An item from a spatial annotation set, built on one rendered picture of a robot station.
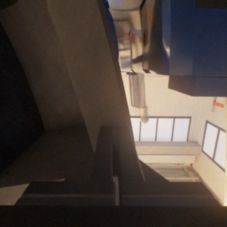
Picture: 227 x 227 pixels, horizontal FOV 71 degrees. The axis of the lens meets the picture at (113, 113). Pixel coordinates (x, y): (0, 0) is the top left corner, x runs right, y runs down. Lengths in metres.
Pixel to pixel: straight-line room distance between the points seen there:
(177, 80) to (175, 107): 9.84
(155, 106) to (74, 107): 9.36
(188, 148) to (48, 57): 10.26
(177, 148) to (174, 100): 2.81
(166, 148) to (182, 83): 9.80
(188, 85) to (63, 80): 0.23
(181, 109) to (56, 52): 9.97
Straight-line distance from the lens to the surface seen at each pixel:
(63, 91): 0.33
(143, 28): 0.24
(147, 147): 9.67
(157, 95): 9.57
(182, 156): 10.59
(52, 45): 0.34
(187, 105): 10.29
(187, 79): 0.17
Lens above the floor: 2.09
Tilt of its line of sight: 15 degrees up
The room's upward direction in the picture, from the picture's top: 179 degrees counter-clockwise
